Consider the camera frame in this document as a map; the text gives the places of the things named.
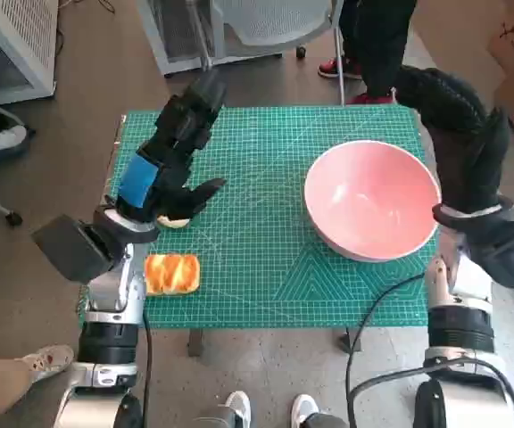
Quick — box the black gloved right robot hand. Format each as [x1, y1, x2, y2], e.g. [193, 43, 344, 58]
[393, 66, 512, 216]

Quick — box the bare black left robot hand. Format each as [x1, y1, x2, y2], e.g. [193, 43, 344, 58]
[113, 70, 228, 224]

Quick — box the round toy bread bun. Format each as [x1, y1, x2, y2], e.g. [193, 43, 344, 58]
[156, 214, 190, 229]

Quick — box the pink bowl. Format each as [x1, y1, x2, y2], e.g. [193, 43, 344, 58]
[303, 140, 442, 263]

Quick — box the striped rectangular toy bread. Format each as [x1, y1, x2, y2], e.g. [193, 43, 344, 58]
[144, 252, 201, 296]

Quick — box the green cutting mat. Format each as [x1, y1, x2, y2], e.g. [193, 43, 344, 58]
[78, 105, 441, 331]

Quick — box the white perforated cabinet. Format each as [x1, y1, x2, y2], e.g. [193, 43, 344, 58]
[136, 0, 285, 77]

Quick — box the person with red shoes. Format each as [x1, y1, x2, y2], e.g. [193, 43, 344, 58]
[318, 0, 419, 106]

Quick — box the grey mesh chair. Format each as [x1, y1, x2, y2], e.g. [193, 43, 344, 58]
[194, 0, 347, 106]

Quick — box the grey wheeled chair base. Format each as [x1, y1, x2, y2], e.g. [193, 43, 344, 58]
[0, 93, 37, 226]

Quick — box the white perforated metal rack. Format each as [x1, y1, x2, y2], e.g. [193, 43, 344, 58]
[0, 0, 60, 106]

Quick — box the white shoe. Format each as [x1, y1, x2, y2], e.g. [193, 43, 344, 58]
[224, 391, 253, 428]
[291, 394, 320, 428]

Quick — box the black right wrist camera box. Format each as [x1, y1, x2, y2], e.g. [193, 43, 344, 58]
[466, 218, 514, 291]

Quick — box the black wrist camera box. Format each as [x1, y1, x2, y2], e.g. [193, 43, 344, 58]
[466, 218, 514, 291]
[31, 214, 127, 283]

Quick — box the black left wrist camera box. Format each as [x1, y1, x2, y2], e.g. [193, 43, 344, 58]
[31, 214, 127, 283]

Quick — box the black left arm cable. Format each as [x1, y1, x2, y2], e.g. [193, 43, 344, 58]
[140, 307, 154, 428]

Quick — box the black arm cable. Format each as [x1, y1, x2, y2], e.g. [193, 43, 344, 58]
[344, 271, 514, 428]
[140, 307, 154, 428]

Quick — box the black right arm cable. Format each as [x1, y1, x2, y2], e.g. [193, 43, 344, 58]
[344, 271, 514, 428]

